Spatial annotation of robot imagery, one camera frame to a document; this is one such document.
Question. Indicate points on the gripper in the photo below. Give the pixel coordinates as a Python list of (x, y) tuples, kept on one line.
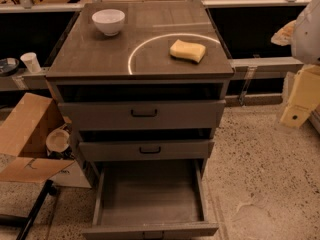
[(307, 37)]

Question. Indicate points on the yellow sponge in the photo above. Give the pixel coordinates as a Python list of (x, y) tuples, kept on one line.
[(187, 50)]

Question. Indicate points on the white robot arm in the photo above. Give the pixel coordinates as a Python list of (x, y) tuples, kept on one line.
[(303, 35)]

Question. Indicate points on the top drawer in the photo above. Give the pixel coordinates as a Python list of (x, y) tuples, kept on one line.
[(143, 115)]

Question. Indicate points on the drawer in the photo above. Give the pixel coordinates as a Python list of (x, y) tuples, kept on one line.
[(150, 200), (143, 115), (146, 150)]

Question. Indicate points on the grey drawer cabinet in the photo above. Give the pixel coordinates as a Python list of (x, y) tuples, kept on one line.
[(136, 66)]

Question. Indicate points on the middle drawer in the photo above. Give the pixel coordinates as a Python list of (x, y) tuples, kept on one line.
[(146, 150)]

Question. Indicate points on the bottom drawer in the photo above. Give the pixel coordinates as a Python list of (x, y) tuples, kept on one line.
[(150, 200)]

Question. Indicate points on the white ceramic bowl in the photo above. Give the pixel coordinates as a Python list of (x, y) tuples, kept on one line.
[(109, 21)]

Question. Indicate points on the white bowl in box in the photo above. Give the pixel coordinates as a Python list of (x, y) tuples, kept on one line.
[(57, 140)]

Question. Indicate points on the white paper cup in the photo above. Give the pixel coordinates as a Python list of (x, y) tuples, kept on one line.
[(31, 62)]

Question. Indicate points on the black stand leg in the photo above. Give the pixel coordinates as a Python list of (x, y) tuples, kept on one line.
[(25, 223)]

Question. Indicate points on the open cardboard box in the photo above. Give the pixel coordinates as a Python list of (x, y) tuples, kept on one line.
[(23, 136)]

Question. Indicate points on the dark round dish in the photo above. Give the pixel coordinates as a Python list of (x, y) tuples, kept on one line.
[(8, 66)]

